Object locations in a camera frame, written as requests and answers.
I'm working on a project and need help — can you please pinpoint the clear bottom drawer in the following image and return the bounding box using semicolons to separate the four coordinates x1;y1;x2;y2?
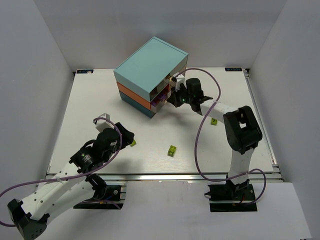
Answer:
150;91;171;113

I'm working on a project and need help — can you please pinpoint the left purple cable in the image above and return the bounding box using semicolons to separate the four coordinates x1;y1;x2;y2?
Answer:
0;117;123;227

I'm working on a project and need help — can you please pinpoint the lime 2x2 lego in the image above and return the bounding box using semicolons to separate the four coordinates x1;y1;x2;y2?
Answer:
130;140;137;147

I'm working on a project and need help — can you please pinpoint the purple 2x3 lego brick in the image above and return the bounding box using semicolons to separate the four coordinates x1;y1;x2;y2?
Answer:
157;93;167;101

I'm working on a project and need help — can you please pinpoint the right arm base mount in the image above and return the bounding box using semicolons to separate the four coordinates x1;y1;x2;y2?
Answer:
204;179;258;213

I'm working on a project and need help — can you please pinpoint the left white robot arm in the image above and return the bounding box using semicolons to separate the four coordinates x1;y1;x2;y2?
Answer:
7;118;135;240

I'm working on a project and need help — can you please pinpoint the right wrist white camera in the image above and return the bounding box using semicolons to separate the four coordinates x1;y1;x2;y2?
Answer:
171;75;185;92

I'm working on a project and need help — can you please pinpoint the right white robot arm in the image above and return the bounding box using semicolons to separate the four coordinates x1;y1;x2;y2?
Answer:
167;76;263;187

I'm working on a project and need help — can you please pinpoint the wrist white camera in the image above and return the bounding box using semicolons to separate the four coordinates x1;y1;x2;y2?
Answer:
93;113;113;133
171;75;185;92

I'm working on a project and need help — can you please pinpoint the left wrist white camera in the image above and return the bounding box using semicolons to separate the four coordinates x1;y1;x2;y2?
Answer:
93;113;113;133

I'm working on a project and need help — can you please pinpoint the purple cable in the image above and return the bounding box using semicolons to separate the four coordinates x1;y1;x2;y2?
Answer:
0;117;123;227
172;67;267;206

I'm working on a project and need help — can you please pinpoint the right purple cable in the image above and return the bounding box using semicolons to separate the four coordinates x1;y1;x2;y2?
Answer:
172;67;267;206

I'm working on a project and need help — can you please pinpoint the lime patterned lego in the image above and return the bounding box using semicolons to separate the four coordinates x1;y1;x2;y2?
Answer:
167;145;177;157

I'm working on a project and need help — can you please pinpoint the blue label sticker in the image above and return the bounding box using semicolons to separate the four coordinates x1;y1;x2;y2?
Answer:
76;69;94;74
224;67;243;72

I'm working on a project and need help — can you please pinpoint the teal orange drawer cabinet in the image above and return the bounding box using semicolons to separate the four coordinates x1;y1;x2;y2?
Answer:
113;36;189;118

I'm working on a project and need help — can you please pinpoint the left blue label sticker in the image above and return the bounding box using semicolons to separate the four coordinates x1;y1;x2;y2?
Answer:
76;69;94;74

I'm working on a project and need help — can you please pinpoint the lime 2x3 lego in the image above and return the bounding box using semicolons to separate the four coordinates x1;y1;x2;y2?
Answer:
210;118;218;126

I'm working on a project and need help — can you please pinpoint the right blue label sticker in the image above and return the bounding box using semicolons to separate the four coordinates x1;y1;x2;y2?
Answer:
224;67;243;72

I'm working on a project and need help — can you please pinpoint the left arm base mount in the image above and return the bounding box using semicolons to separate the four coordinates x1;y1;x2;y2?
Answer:
73;174;127;210

